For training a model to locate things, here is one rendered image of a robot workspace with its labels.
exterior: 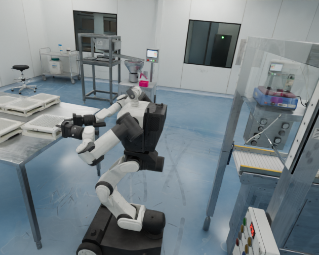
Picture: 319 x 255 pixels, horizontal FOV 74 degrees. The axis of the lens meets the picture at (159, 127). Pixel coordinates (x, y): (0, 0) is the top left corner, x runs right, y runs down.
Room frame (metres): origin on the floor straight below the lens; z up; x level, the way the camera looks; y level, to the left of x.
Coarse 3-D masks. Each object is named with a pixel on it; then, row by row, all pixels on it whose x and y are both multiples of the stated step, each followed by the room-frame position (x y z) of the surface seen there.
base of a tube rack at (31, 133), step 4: (28, 132) 1.27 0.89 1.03; (32, 132) 1.28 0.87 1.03; (36, 132) 1.28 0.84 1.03; (40, 132) 1.29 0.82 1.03; (56, 132) 1.31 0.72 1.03; (60, 132) 1.31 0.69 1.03; (32, 136) 1.26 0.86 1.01; (36, 136) 1.25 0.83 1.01; (40, 136) 1.25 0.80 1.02; (44, 136) 1.25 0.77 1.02; (48, 136) 1.24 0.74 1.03; (52, 136) 1.25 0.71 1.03; (56, 136) 1.25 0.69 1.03
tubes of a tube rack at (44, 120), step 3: (42, 117) 1.41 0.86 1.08; (45, 117) 1.42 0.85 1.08; (48, 117) 1.42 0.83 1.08; (51, 117) 1.42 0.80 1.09; (54, 117) 1.43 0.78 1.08; (39, 120) 1.36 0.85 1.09; (42, 120) 1.37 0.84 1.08; (45, 120) 1.36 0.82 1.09; (48, 120) 1.37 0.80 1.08; (51, 120) 1.38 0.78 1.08; (54, 120) 1.38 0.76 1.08; (57, 120) 1.38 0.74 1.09; (36, 123) 1.31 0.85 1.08; (39, 123) 1.31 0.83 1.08; (42, 123) 1.31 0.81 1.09; (45, 123) 1.32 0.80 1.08; (48, 123) 1.32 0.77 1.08; (51, 123) 1.34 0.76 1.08; (54, 123) 1.34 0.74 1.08
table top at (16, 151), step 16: (0, 96) 2.28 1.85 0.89; (16, 96) 2.33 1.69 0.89; (0, 112) 1.85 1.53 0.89; (48, 112) 1.95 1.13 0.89; (64, 112) 1.99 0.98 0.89; (80, 112) 2.03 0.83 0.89; (96, 112) 2.08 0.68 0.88; (0, 144) 1.30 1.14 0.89; (16, 144) 1.32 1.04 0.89; (32, 144) 1.34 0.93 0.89; (48, 144) 1.37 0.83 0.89; (0, 160) 1.13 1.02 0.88; (16, 160) 1.13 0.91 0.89
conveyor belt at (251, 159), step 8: (232, 152) 1.44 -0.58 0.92; (240, 152) 1.41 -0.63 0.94; (248, 152) 1.42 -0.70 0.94; (240, 160) 1.30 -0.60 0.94; (248, 160) 1.31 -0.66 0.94; (256, 160) 1.32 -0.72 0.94; (264, 160) 1.33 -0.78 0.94; (272, 160) 1.34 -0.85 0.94; (280, 160) 1.35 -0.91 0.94; (272, 168) 1.23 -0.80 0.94; (280, 168) 1.24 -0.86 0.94
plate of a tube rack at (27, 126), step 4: (40, 116) 1.45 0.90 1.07; (52, 116) 1.46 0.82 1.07; (60, 116) 1.48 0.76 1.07; (64, 116) 1.48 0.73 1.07; (32, 120) 1.36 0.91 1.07; (24, 124) 1.29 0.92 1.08; (28, 124) 1.30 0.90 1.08; (60, 124) 1.34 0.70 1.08; (24, 128) 1.26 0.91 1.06; (28, 128) 1.26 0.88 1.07; (32, 128) 1.26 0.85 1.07; (36, 128) 1.26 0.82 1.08; (40, 128) 1.26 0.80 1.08; (44, 128) 1.26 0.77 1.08; (48, 128) 1.27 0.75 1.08; (52, 128) 1.28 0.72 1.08; (56, 128) 1.28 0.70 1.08; (48, 132) 1.24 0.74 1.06; (52, 132) 1.24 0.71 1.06
